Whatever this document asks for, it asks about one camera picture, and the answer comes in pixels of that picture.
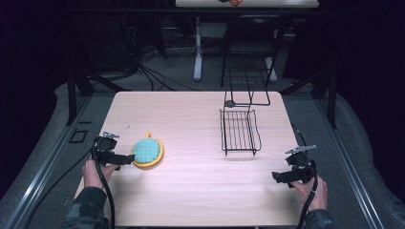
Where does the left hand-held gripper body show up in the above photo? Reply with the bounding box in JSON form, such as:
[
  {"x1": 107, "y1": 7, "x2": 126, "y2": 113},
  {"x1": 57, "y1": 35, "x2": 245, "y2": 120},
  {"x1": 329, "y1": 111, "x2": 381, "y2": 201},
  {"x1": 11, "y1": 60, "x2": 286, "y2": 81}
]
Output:
[{"x1": 91, "y1": 131, "x2": 120, "y2": 166}]

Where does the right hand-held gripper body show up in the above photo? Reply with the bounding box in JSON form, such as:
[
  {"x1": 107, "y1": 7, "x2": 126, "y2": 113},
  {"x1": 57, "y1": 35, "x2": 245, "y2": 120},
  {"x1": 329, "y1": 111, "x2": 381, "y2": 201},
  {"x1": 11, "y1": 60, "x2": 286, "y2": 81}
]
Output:
[{"x1": 284, "y1": 144, "x2": 318, "y2": 185}]

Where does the teal and yellow round pot holder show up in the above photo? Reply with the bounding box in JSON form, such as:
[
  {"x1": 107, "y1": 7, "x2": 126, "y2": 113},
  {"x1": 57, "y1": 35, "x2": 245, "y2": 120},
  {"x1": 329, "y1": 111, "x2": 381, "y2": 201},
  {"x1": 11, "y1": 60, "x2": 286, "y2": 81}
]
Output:
[{"x1": 130, "y1": 133, "x2": 165, "y2": 169}]

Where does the person's right hand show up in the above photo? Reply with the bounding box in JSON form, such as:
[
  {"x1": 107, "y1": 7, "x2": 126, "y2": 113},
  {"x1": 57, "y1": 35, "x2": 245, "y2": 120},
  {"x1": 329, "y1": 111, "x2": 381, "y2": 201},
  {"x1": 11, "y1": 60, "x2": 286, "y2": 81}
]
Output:
[{"x1": 289, "y1": 176, "x2": 330, "y2": 213}]

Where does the person's left hand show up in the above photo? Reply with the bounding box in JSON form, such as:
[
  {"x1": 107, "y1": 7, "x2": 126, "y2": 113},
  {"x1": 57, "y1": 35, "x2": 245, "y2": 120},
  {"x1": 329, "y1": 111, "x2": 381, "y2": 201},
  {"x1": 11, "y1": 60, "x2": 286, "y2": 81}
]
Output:
[{"x1": 81, "y1": 158, "x2": 120, "y2": 191}]

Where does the white desk leg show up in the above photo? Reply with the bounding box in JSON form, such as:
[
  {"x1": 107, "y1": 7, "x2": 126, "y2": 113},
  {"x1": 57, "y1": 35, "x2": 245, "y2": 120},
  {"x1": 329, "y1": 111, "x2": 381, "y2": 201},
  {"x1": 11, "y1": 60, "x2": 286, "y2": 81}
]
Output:
[
  {"x1": 193, "y1": 16, "x2": 203, "y2": 82},
  {"x1": 265, "y1": 56, "x2": 279, "y2": 83}
]

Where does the orange and dark object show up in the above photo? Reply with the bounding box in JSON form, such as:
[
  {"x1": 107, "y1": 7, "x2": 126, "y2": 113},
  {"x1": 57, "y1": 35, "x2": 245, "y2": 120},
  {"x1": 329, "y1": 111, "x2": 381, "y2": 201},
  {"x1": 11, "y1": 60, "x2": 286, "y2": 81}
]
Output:
[{"x1": 217, "y1": 0, "x2": 245, "y2": 7}]

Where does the thin black cable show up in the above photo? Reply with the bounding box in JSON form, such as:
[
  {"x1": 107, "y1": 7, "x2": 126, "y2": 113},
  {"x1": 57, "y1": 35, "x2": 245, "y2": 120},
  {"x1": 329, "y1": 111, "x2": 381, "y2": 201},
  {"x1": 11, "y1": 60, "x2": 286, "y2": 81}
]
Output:
[{"x1": 290, "y1": 123, "x2": 308, "y2": 148}]

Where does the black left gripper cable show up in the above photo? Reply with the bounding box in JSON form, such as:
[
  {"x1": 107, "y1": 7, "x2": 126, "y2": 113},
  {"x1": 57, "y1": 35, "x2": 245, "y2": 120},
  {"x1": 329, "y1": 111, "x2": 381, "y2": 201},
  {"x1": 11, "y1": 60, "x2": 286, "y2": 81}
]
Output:
[{"x1": 24, "y1": 139, "x2": 117, "y2": 229}]

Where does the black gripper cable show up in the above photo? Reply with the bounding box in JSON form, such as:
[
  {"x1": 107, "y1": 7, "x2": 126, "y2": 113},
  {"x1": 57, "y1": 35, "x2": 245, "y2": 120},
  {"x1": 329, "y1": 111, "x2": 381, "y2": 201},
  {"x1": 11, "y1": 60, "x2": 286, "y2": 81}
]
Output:
[
  {"x1": 295, "y1": 160, "x2": 319, "y2": 229},
  {"x1": 24, "y1": 139, "x2": 117, "y2": 229}
]

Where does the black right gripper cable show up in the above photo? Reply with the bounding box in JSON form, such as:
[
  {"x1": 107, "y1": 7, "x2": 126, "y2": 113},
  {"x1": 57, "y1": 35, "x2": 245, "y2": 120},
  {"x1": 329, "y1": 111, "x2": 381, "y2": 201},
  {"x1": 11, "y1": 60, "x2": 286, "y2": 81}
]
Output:
[{"x1": 295, "y1": 160, "x2": 319, "y2": 229}]

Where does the aluminium floor rail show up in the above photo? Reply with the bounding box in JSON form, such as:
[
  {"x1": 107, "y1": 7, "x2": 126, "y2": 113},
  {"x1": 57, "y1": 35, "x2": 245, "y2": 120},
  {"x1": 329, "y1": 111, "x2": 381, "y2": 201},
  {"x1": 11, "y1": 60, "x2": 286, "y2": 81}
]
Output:
[
  {"x1": 312, "y1": 94, "x2": 387, "y2": 229},
  {"x1": 0, "y1": 94, "x2": 94, "y2": 229}
]

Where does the black metal frame stand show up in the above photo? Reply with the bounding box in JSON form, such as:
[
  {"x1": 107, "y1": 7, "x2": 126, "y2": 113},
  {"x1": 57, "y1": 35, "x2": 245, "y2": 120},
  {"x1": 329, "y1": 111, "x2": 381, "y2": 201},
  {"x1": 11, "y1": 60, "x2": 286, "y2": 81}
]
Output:
[
  {"x1": 279, "y1": 67, "x2": 338, "y2": 130},
  {"x1": 65, "y1": 67, "x2": 132, "y2": 127}
]

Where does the black wire rack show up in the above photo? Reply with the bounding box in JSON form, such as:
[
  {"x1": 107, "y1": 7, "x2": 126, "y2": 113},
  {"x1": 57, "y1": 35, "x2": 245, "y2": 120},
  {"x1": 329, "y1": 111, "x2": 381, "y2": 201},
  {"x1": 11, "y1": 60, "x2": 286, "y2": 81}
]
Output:
[{"x1": 219, "y1": 68, "x2": 272, "y2": 157}]

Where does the bundle of black floor cables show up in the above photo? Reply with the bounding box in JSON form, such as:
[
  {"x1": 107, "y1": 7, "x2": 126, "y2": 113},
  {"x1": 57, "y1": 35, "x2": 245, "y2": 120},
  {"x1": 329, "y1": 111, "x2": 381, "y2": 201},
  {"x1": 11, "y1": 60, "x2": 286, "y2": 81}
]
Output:
[{"x1": 133, "y1": 53, "x2": 200, "y2": 94}]

